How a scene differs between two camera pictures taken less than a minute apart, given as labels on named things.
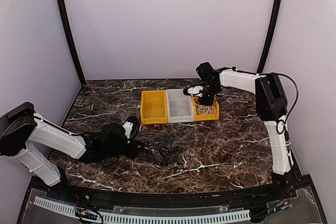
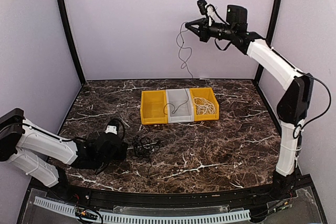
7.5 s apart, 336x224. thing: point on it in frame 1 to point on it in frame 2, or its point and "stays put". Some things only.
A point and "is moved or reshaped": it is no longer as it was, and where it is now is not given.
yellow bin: x=154 y=107 stays put
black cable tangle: x=163 y=150 is moved or reshaped
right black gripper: x=209 y=102 to x=202 y=32
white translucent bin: x=180 y=106 stays put
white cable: x=202 y=109 stays put
